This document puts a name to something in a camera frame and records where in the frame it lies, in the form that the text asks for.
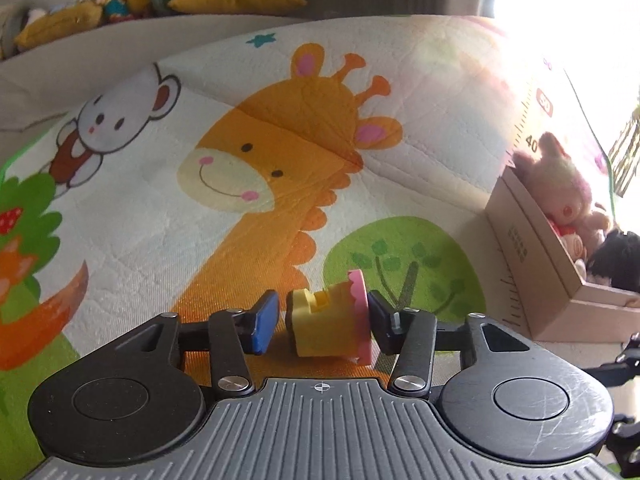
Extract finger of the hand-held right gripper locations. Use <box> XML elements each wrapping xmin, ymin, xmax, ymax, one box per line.
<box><xmin>586</xmin><ymin>332</ymin><xmax>640</xmax><ymax>388</ymax></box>
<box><xmin>607</xmin><ymin>412</ymin><xmax>640</xmax><ymax>478</ymax></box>

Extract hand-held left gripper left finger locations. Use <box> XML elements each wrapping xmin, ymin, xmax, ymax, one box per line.
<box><xmin>120</xmin><ymin>290</ymin><xmax>280</xmax><ymax>401</ymax></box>

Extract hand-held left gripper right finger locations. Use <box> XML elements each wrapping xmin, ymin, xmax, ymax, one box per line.
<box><xmin>367</xmin><ymin>290</ymin><xmax>538</xmax><ymax>401</ymax></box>

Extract yellow and pink toy block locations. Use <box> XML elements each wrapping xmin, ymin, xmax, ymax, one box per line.
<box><xmin>285</xmin><ymin>269</ymin><xmax>373</xmax><ymax>366</ymax></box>

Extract black plush doll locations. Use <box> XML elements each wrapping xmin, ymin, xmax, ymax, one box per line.
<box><xmin>585</xmin><ymin>229</ymin><xmax>640</xmax><ymax>286</ymax></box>

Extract pink cardboard box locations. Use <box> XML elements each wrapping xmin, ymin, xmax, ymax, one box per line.
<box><xmin>486</xmin><ymin>162</ymin><xmax>640</xmax><ymax>345</ymax></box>

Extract pink fluffy plush toy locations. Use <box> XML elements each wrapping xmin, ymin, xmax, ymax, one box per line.
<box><xmin>515</xmin><ymin>132</ymin><xmax>613</xmax><ymax>261</ymax></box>

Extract printed animal play mat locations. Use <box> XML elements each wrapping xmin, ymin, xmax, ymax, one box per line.
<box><xmin>0</xmin><ymin>12</ymin><xmax>640</xmax><ymax>461</ymax></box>

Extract yellow pillow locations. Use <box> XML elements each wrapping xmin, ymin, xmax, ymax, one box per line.
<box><xmin>12</xmin><ymin>2</ymin><xmax>103</xmax><ymax>51</ymax></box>

